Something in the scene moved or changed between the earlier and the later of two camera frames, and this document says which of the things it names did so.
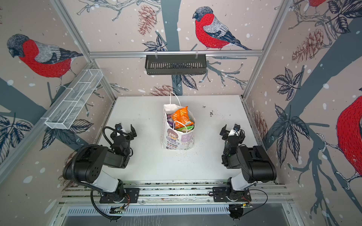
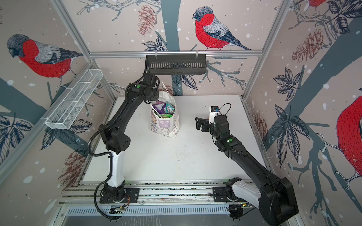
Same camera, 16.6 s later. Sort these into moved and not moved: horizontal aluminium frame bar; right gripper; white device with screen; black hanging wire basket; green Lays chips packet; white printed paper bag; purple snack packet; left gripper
Moved: white device with screen; white printed paper bag; right gripper; purple snack packet; left gripper; green Lays chips packet
Not moved: black hanging wire basket; horizontal aluminium frame bar
